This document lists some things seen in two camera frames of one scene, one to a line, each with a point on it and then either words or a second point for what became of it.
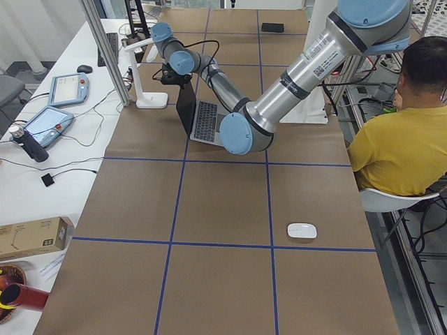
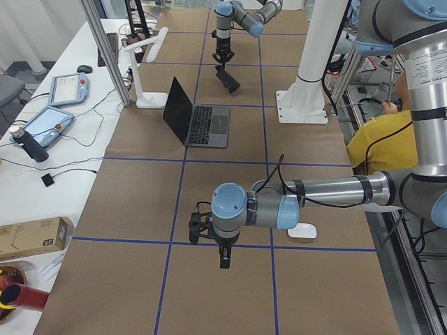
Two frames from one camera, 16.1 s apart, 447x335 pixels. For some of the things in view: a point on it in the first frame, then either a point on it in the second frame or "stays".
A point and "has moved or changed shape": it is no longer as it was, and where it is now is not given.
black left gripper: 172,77 → 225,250
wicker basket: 9,275 stays
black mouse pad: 273,27 → 226,79
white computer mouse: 302,230 stays
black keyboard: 113,39 stays
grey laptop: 202,118 has moved or changed shape
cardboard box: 41,236 stays
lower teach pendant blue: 48,125 stays
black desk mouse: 84,68 stays
